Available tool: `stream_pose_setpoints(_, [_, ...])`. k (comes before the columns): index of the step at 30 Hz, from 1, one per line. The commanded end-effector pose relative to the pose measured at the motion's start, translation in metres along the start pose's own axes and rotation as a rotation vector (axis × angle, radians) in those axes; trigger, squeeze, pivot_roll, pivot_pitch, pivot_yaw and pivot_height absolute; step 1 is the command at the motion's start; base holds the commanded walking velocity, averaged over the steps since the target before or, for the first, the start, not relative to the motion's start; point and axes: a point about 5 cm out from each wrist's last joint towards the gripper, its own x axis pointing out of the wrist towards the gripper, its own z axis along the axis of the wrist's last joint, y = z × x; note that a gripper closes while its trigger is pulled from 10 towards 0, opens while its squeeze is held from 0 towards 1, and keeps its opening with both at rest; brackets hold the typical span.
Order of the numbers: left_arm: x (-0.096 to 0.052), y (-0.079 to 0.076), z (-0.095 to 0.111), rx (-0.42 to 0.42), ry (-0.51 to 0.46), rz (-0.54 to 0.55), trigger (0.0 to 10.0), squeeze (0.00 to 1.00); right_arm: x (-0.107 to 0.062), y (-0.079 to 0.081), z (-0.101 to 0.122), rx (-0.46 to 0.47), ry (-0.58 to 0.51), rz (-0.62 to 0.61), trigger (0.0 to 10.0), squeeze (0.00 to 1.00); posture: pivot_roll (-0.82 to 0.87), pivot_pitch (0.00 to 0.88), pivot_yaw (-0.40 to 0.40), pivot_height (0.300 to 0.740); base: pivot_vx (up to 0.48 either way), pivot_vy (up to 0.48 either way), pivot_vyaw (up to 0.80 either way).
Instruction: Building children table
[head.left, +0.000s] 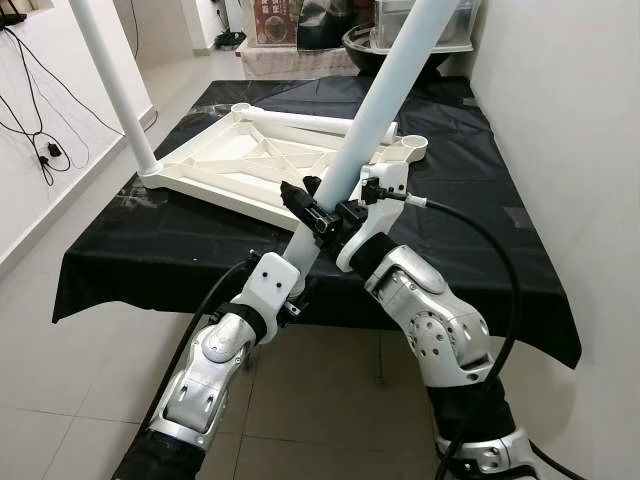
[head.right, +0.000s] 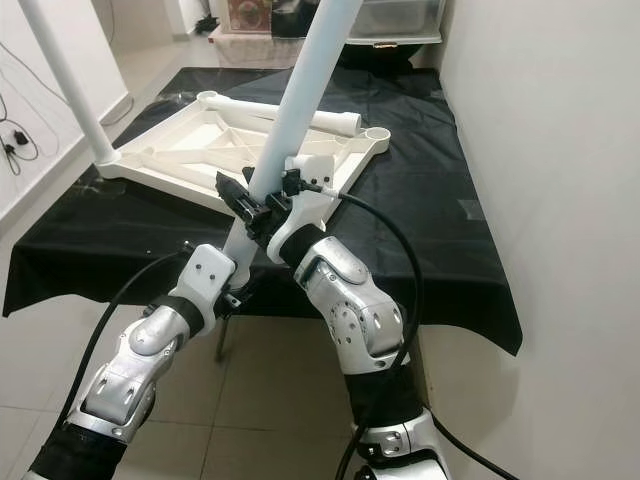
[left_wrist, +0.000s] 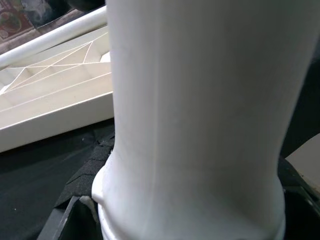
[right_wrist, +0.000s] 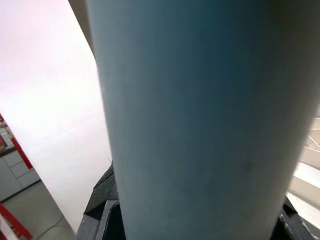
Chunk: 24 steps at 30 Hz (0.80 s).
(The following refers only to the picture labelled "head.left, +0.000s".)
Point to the black power adapter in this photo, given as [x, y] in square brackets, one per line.
[53, 151]

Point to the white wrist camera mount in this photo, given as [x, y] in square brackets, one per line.
[270, 285]
[385, 185]

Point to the clear plastic storage box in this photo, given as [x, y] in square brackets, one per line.
[455, 25]

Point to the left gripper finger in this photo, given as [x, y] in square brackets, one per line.
[304, 290]

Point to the black floor mop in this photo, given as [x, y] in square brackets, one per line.
[230, 40]

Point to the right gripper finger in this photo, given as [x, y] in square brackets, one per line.
[305, 205]
[312, 185]

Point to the black tablecloth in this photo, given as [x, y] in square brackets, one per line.
[150, 260]

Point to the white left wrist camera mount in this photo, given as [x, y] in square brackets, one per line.
[270, 285]

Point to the clear tape strip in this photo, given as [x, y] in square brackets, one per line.
[215, 106]

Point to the black plastic bag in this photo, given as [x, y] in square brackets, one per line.
[330, 25]

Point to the orange lid storage box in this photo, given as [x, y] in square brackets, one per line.
[275, 20]

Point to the black electronics pile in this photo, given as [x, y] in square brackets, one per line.
[10, 17]

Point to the black wok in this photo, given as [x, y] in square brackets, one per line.
[365, 55]

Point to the beige stone bench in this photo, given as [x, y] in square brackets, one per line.
[290, 62]

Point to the clear tape cross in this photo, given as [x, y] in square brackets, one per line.
[138, 196]

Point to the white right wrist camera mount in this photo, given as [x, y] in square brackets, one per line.
[385, 185]

